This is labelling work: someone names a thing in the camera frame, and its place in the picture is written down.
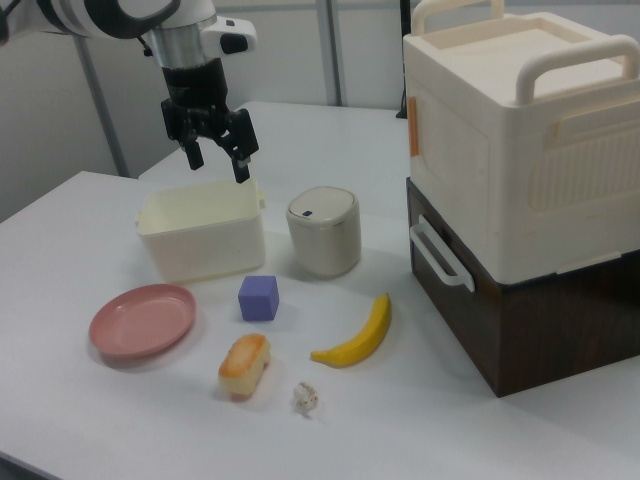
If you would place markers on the toasted bread loaf toy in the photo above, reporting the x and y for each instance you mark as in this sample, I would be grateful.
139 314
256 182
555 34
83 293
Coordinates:
245 365

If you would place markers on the purple cube block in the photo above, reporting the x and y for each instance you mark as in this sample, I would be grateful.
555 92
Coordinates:
257 300

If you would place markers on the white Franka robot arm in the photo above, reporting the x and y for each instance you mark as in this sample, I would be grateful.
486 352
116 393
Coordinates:
180 15

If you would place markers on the beige mini lidded trash can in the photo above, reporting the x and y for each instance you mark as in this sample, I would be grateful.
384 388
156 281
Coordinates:
325 240

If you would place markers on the dark brown wooden drawer box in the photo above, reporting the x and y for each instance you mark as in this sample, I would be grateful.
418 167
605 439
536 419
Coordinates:
540 335

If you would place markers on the small white garlic toy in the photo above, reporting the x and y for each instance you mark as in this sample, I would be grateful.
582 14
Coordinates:
306 396

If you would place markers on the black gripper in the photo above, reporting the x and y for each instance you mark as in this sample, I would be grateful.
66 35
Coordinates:
197 90

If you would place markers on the yellow toy banana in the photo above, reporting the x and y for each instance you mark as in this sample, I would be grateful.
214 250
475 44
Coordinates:
362 337

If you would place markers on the orange tape strip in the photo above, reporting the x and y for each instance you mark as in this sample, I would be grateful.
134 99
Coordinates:
414 127

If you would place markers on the pink plastic plate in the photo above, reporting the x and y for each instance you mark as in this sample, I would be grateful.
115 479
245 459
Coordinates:
140 322

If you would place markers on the grey partition frame post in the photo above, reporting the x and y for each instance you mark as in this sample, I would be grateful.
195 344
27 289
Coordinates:
102 100
336 50

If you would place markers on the cream open plastic bin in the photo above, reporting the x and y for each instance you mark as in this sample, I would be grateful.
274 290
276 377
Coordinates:
205 245

